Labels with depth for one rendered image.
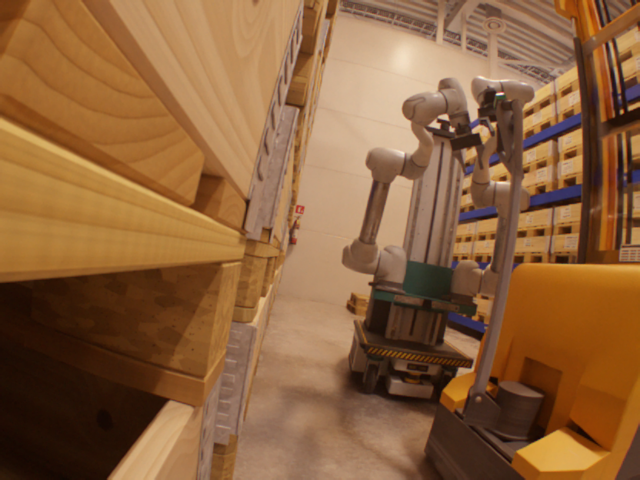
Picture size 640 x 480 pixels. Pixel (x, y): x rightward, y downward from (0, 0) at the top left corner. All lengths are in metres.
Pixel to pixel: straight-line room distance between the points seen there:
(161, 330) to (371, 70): 7.51
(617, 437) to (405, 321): 1.69
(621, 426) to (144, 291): 1.03
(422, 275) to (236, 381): 1.85
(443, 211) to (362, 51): 5.82
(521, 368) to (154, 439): 1.27
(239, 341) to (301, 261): 5.92
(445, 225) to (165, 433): 2.28
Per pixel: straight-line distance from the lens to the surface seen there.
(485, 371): 1.19
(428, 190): 2.43
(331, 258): 6.48
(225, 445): 0.62
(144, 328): 0.24
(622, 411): 1.03
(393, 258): 2.09
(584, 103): 2.06
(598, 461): 1.03
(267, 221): 0.52
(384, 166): 1.85
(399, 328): 2.33
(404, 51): 8.15
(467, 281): 2.21
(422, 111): 1.38
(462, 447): 1.31
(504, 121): 1.28
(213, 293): 0.22
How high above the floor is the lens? 0.73
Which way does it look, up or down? 3 degrees up
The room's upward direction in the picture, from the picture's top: 11 degrees clockwise
